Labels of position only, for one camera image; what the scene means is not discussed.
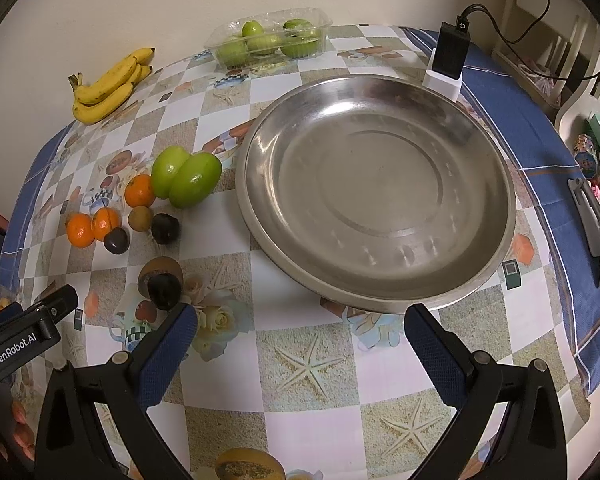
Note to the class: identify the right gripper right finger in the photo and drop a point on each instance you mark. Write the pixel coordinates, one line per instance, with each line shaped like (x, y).
(530, 442)

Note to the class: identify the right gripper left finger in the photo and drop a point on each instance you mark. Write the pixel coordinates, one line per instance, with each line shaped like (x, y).
(71, 443)

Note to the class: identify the orange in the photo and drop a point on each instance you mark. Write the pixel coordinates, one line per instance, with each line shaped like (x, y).
(104, 221)
(139, 192)
(79, 230)

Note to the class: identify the dark plum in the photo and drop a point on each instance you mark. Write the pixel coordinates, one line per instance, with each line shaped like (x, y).
(164, 290)
(165, 229)
(117, 241)

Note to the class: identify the small brown kiwi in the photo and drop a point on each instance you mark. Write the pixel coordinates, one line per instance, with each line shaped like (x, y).
(140, 218)

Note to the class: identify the large steel bowl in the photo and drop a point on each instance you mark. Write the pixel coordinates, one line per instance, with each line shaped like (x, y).
(376, 193)

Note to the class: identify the banana bunch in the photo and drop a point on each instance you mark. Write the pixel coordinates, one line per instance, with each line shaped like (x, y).
(94, 102)

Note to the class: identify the black charger on white dock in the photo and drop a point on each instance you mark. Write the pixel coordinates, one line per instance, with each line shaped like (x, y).
(444, 71)

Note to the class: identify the white wooden chair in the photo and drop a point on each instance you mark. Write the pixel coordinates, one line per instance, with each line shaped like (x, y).
(557, 58)

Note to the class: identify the clear plastic fruit tray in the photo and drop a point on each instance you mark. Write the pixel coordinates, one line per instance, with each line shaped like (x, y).
(270, 37)

